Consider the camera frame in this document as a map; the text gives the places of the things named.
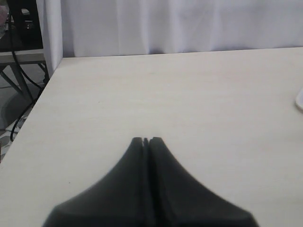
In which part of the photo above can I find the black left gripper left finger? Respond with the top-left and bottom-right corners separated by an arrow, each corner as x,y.
44,138 -> 152,227

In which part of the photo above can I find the black cable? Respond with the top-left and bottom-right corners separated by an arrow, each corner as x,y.
7,4 -> 43,142

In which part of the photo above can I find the white backdrop curtain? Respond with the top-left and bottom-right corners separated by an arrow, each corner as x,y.
36,0 -> 303,73

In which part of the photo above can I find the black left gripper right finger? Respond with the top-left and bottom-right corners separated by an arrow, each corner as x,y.
148,137 -> 258,227

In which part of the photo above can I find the grey side table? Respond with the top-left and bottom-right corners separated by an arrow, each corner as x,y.
0,49 -> 50,101

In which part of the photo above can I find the black device on side table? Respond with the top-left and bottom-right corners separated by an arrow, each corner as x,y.
0,0 -> 43,52

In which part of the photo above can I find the white rectangular plastic tray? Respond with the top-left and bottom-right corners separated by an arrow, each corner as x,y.
294,88 -> 303,111

